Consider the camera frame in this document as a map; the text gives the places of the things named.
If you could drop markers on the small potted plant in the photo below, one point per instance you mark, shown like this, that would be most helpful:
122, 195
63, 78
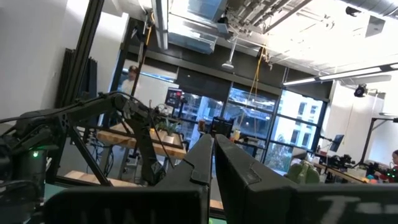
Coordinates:
168, 129

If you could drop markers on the ceiling air duct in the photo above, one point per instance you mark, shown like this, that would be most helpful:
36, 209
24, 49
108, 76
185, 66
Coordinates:
196, 28

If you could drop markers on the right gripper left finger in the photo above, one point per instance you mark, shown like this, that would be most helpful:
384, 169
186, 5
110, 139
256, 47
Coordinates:
174, 202

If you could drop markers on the orange bottle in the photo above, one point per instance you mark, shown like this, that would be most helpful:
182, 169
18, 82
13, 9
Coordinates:
236, 134

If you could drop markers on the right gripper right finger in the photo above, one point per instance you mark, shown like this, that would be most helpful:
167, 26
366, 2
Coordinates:
255, 199

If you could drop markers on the person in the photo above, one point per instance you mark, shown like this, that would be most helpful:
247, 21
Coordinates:
130, 82
395, 159

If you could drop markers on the wooden workbench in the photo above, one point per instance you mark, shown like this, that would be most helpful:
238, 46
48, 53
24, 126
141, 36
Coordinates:
124, 140

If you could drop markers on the white pendant lamp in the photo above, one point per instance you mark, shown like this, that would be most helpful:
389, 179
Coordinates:
228, 64

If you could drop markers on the green cactus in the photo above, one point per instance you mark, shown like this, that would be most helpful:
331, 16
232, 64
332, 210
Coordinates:
303, 173

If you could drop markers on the monitor on arm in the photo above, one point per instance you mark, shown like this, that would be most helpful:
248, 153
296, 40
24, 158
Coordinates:
337, 142

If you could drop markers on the small monitor red screen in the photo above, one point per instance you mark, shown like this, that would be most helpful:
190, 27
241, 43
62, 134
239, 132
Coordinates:
173, 97

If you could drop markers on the long ceiling light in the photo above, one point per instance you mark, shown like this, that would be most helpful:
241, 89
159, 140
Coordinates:
342, 74

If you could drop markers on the black aluminium rig frame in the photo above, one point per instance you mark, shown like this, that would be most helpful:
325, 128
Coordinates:
81, 46

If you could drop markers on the cluttered workbench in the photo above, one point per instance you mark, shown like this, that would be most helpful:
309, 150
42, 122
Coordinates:
345, 174

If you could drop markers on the black monitor back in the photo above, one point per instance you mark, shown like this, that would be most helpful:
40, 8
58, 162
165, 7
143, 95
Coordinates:
222, 126

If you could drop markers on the black folded panels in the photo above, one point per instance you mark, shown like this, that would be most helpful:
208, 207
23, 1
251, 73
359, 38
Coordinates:
90, 81

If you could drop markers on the black ceiling spotlight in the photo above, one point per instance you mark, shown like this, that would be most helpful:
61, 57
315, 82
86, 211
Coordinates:
360, 91

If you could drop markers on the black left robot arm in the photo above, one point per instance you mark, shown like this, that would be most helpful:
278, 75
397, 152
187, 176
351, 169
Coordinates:
93, 107

